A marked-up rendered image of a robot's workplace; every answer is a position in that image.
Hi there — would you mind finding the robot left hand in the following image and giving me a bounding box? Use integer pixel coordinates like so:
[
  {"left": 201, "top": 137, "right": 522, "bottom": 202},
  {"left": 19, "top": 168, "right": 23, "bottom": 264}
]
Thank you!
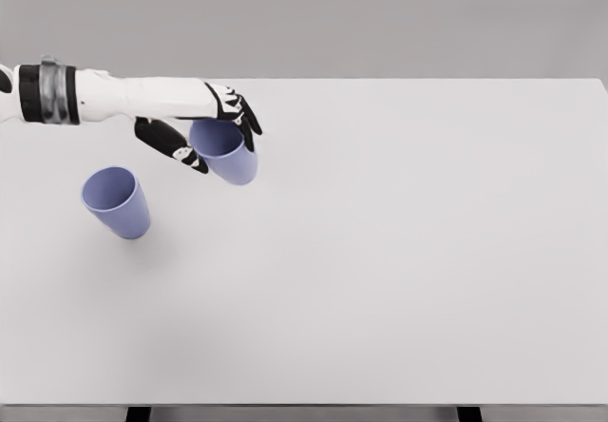
[{"left": 123, "top": 76, "right": 263, "bottom": 176}]

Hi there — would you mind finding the lavender plastic cup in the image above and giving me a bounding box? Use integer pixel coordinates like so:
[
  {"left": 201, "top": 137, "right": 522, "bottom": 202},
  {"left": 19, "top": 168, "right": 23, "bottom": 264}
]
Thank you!
[
  {"left": 188, "top": 118, "right": 259, "bottom": 186},
  {"left": 80, "top": 165, "right": 151, "bottom": 241}
]

